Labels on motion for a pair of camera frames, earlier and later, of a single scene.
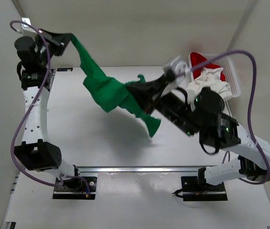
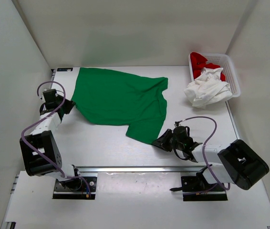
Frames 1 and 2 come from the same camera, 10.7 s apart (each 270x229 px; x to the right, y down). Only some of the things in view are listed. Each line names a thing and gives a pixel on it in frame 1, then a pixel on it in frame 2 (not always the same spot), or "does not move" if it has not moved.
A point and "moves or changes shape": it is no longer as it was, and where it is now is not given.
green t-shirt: (107, 93) moves or changes shape
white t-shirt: (211, 77) does not move
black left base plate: (76, 188) does not move
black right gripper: (149, 94) to (163, 142)
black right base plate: (192, 191) does not move
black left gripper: (59, 41) to (70, 104)
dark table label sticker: (65, 69) does not move
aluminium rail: (137, 170) does not move
